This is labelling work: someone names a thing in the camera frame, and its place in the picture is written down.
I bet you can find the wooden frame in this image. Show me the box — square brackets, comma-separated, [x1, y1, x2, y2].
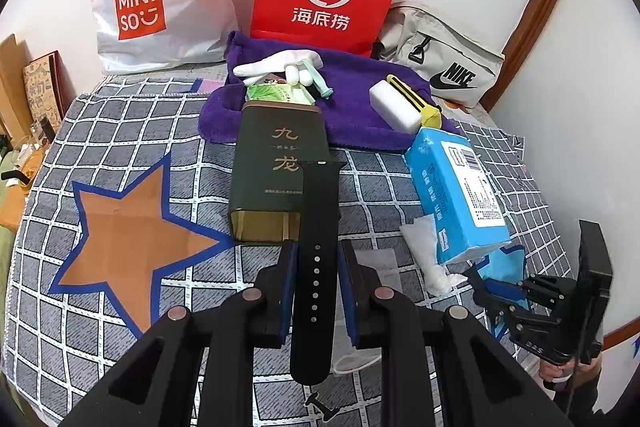
[487, 0, 581, 115]

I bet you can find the brown cardboard sheet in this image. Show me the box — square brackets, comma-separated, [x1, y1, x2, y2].
[0, 34, 31, 138]

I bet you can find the blue tissue pack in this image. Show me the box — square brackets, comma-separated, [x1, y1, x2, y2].
[404, 127, 512, 265]

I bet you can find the white sponge block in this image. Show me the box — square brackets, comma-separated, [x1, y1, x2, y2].
[369, 79, 426, 132]

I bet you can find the yellow black striped tool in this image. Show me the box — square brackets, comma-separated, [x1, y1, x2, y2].
[385, 74, 443, 128]

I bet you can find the black watch strap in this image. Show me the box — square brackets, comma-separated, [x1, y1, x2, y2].
[290, 159, 347, 385]

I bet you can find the beige waist bag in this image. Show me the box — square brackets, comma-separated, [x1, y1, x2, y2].
[372, 2, 506, 108]

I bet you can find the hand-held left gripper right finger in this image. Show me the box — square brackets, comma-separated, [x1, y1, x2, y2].
[337, 242, 576, 427]

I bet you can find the person's right hand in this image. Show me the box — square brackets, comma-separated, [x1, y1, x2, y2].
[539, 349, 601, 390]

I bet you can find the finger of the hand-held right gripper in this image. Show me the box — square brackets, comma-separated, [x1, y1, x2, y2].
[465, 264, 531, 304]
[481, 297, 533, 324]

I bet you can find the brown illustrated book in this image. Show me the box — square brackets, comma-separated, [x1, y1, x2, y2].
[22, 51, 66, 128]

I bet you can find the white tissue paper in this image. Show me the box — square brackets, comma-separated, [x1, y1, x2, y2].
[400, 214, 468, 297]

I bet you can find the pale green small tube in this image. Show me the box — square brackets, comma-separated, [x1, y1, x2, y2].
[306, 61, 335, 98]

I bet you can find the white fabric glove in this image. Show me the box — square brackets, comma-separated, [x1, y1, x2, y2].
[233, 48, 323, 86]

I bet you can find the purple towel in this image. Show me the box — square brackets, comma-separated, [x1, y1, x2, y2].
[198, 30, 463, 152]

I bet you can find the dark green tin box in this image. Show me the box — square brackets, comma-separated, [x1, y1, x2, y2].
[229, 102, 331, 244]

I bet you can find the person's right forearm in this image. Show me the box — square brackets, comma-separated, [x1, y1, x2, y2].
[562, 369, 606, 427]

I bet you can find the green tissue pack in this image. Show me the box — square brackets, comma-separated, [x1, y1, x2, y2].
[246, 83, 316, 106]

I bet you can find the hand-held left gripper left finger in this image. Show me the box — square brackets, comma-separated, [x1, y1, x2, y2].
[60, 241, 301, 427]

